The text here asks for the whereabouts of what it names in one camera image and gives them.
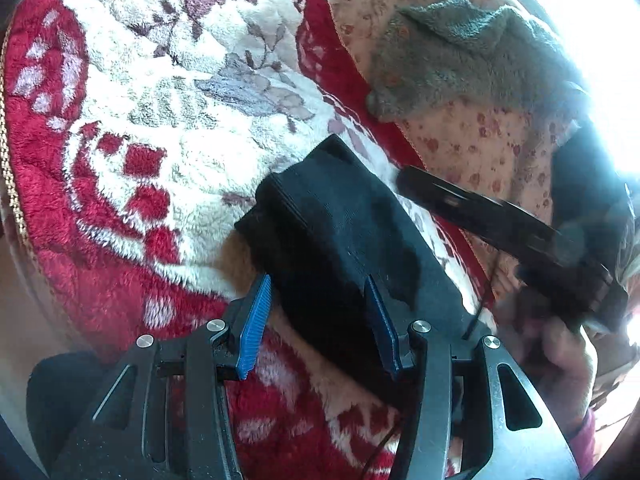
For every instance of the person's right forearm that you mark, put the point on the person's right forearm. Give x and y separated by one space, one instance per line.
586 432

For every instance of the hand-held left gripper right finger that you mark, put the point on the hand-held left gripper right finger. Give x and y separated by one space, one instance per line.
382 330

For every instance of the floral bed sheet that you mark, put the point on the floral bed sheet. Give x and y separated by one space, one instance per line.
480 145

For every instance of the grey fleece blanket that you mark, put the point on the grey fleece blanket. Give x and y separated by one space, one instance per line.
465 55

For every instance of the black pants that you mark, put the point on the black pants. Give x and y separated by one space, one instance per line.
340 220

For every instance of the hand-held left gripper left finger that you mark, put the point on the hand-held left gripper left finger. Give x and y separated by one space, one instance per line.
255 330

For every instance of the person's right hand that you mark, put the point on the person's right hand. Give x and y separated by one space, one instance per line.
565 360

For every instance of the red and white plush blanket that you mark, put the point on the red and white plush blanket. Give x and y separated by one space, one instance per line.
150 125

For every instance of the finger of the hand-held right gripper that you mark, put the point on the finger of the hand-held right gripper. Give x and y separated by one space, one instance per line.
465 205

